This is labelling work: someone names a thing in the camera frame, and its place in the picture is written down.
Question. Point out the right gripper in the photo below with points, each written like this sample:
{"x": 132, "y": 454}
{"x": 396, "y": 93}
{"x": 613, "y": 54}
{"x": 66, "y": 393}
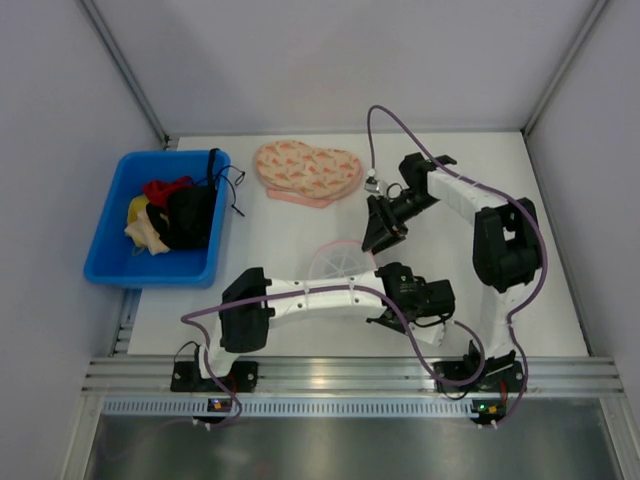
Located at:
{"x": 387, "y": 225}

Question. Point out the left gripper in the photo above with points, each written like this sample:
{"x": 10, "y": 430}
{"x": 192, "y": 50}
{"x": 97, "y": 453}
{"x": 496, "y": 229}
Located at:
{"x": 395, "y": 320}

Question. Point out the white mesh laundry bag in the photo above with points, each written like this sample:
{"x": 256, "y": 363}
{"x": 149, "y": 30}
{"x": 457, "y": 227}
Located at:
{"x": 342, "y": 258}

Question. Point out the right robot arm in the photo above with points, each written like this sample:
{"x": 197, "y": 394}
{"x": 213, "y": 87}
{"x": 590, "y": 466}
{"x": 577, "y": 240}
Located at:
{"x": 509, "y": 254}

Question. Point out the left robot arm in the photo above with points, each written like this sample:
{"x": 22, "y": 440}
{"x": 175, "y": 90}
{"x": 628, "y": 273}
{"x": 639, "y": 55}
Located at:
{"x": 254, "y": 304}

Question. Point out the tulip print laundry bag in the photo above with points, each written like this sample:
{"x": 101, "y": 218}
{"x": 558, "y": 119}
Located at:
{"x": 315, "y": 177}

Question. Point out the red garment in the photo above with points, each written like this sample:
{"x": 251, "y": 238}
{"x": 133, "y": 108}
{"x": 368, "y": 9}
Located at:
{"x": 158, "y": 192}

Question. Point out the beige garment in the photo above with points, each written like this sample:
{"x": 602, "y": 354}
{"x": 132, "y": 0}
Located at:
{"x": 142, "y": 232}

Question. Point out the yellow garment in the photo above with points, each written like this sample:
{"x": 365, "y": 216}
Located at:
{"x": 136, "y": 205}

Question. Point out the blue plastic bin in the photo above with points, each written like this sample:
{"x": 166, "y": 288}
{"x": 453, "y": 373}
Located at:
{"x": 111, "y": 259}

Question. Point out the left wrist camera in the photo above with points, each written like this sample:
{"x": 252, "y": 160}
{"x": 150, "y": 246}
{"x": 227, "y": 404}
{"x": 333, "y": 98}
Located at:
{"x": 433, "y": 336}

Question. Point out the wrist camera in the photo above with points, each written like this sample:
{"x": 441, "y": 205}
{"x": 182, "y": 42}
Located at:
{"x": 433, "y": 336}
{"x": 373, "y": 184}

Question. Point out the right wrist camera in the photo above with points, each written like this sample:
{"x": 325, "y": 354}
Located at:
{"x": 373, "y": 184}

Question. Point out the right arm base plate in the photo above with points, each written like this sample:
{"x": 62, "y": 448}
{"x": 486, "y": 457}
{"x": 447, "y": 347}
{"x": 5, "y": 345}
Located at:
{"x": 500, "y": 375}

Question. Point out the black garment with straps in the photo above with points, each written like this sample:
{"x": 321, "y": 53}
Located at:
{"x": 187, "y": 220}

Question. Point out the perforated cable tray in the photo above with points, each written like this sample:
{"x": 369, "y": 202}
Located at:
{"x": 303, "y": 407}

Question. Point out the aluminium mounting rail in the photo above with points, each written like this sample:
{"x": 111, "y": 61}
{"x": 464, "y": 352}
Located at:
{"x": 549, "y": 377}

